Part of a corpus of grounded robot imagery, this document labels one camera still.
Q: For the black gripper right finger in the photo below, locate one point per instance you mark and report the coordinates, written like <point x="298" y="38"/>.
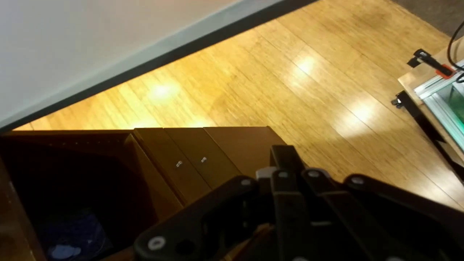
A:
<point x="385" y="212"/>

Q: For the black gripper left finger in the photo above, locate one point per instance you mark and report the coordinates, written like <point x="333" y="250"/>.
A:
<point x="203" y="212"/>

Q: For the brown wooden cupboard door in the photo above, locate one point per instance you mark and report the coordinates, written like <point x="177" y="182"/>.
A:
<point x="240" y="146"/>

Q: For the silver drawer knob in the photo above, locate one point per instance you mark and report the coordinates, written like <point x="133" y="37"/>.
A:
<point x="178" y="164"/>
<point x="203" y="159"/>

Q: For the black metal leg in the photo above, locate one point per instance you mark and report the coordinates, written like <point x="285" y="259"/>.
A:
<point x="420" y="118"/>

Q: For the green translucent object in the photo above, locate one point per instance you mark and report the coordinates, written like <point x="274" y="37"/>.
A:
<point x="458" y="102"/>

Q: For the light wooden table board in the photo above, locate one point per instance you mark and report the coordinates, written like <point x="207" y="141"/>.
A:
<point x="420" y="85"/>

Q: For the small blue white object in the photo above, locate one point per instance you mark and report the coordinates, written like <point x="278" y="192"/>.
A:
<point x="72" y="241"/>

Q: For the brown wooden shelf cabinet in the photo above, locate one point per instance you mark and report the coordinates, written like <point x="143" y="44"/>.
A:
<point x="62" y="169"/>

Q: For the black clamp with red part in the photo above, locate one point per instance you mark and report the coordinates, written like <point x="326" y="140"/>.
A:
<point x="425" y="57"/>

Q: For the aluminium frame profile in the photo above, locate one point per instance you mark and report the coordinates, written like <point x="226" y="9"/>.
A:
<point x="435" y="95"/>

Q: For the grey wall baseboard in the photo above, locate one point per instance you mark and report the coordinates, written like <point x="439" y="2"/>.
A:
<point x="145" y="63"/>

